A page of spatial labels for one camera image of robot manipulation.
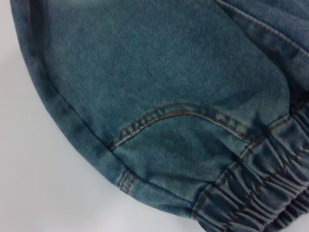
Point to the blue denim shorts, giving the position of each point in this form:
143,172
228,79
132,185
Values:
157,96

